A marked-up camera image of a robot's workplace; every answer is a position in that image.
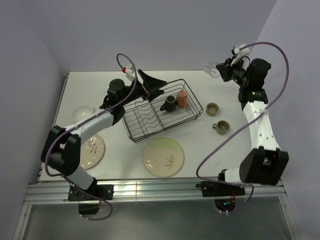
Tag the clear glass cup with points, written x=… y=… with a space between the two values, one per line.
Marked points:
x=210 y=69

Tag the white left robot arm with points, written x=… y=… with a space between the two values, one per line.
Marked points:
x=62 y=149

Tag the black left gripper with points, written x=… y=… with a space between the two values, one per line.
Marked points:
x=153 y=84

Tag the dark wire dish rack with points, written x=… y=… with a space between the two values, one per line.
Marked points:
x=144 y=119

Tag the beige small bowl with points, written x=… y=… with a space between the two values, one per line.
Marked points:
x=212 y=109

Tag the pink and cream plate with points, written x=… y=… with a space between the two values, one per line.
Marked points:
x=92 y=152

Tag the green and cream plate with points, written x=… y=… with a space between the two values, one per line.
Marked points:
x=163 y=157

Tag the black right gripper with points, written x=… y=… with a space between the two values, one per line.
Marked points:
x=222 y=68

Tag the orange and white bowl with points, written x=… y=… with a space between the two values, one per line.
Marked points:
x=81 y=112

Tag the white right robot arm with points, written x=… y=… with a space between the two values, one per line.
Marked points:
x=266 y=162

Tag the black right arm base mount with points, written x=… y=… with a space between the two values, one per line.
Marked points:
x=220 y=189

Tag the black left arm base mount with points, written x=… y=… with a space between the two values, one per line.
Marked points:
x=91 y=200

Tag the grey-green ceramic cup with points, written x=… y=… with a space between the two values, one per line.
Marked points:
x=221 y=127

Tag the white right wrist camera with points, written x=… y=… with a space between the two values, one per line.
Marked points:
x=239 y=51

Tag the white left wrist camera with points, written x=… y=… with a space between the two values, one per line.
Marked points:
x=129 y=72

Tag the pink ceramic mug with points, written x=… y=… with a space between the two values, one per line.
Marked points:
x=181 y=99

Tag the dark brown mug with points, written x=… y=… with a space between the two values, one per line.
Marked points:
x=169 y=105

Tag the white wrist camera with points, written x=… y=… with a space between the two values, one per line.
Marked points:
x=129 y=72
x=239 y=51

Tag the aluminium frame rail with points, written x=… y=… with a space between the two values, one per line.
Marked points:
x=147 y=190

